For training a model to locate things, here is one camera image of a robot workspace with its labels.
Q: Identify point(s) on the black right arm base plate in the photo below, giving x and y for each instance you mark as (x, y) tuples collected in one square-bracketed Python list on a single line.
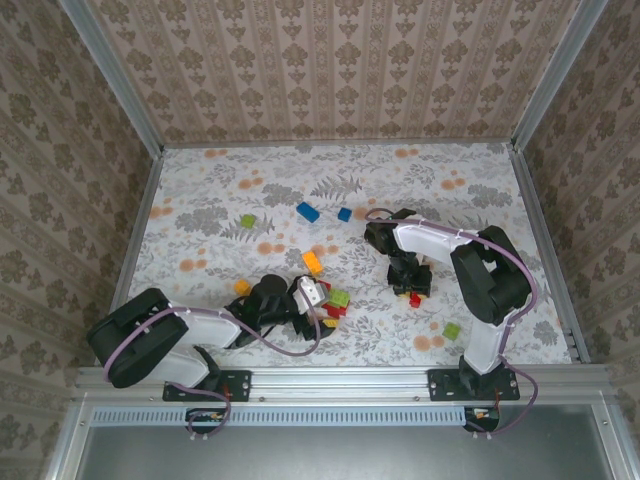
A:
[(440, 385)]

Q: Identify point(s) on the large red lego brick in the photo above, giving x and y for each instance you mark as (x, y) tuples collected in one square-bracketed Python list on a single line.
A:
[(334, 311)]

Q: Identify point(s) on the short aluminium table edge rail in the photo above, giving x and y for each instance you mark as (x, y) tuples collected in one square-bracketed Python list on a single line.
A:
[(340, 144)]

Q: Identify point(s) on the long blue lego brick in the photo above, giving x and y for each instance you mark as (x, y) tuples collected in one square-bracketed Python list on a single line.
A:
[(307, 211)]

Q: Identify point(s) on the grey metal panel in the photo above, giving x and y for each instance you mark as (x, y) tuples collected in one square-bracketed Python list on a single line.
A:
[(325, 455)]

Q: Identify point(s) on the small blue lego brick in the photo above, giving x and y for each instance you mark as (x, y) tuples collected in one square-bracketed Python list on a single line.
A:
[(344, 214)]

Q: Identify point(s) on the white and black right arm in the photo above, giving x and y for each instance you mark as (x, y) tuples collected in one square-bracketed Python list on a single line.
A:
[(425, 247)]

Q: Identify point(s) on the long lime green lego brick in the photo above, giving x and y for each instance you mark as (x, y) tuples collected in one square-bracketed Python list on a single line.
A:
[(339, 297)]

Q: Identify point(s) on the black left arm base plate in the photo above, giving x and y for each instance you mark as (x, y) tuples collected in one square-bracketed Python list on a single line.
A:
[(240, 385)]

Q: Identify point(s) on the wide aluminium mounting beam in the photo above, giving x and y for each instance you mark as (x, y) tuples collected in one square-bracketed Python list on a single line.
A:
[(340, 382)]

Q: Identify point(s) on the aluminium frame post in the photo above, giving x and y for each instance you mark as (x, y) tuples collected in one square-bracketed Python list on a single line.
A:
[(556, 75), (117, 82)]

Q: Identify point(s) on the small red lego brick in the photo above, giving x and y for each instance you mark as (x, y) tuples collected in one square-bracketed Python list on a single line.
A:
[(416, 300)]

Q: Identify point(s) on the long orange lego brick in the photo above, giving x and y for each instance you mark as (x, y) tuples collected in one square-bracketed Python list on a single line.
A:
[(312, 262)]

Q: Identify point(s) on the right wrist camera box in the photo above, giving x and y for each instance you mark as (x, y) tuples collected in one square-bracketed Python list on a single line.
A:
[(424, 261)]

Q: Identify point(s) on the floral patterned table cover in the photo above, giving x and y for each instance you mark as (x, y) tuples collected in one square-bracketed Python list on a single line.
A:
[(375, 175)]

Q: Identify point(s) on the small lime green lego brick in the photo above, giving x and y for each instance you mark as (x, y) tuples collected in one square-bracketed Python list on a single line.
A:
[(247, 220), (451, 331)]

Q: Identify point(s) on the small orange lego brick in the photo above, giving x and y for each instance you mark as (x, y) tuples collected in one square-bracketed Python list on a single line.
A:
[(242, 287)]

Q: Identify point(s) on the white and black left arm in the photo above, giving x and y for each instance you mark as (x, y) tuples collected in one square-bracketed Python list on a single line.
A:
[(215, 335)]

